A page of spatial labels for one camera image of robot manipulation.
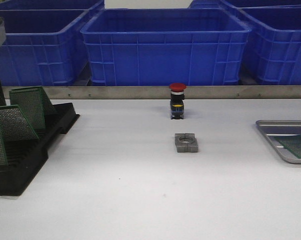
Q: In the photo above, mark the green perforated circuit board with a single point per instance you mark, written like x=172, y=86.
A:
x=291, y=143

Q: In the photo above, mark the black slotted board rack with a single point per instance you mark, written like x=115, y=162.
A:
x=25, y=158

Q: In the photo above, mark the silver metal tray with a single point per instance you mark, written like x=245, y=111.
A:
x=273, y=128

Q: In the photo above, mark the red emergency stop button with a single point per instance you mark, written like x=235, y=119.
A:
x=177, y=100

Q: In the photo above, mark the grey metal clamp block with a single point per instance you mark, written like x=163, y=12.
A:
x=186, y=143

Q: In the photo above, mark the blue centre plastic crate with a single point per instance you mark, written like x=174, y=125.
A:
x=157, y=47

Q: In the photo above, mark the blue plastic crate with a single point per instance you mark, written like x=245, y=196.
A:
x=42, y=47
x=157, y=47
x=273, y=51

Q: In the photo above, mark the blue far right crate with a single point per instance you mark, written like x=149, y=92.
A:
x=196, y=4

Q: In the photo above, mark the blue left plastic crate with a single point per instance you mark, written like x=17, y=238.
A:
x=42, y=47

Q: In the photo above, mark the blue right plastic crate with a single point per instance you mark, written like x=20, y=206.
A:
x=273, y=51

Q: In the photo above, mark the blue far left crate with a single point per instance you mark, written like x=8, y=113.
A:
x=52, y=4

